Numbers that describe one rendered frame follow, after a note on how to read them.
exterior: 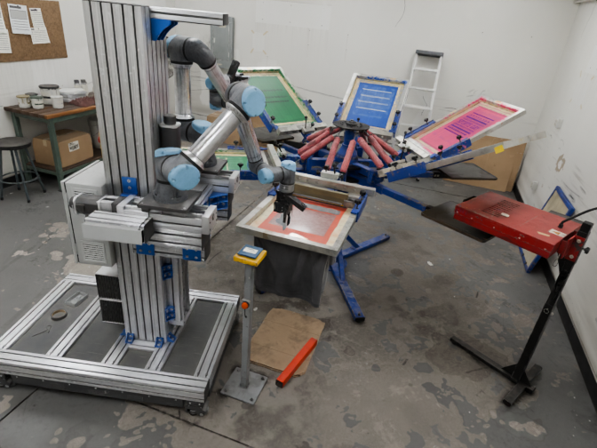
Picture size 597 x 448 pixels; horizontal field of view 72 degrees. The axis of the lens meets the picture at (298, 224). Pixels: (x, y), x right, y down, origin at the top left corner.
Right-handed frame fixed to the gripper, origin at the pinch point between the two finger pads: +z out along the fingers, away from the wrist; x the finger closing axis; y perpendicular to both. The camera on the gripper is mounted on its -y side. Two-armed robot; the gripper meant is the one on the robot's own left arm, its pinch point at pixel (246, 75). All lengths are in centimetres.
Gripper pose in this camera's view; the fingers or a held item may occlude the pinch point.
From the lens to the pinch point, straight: 281.0
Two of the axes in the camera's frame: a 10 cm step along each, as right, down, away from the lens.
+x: 8.5, 4.1, -3.4
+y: -2.1, 8.4, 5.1
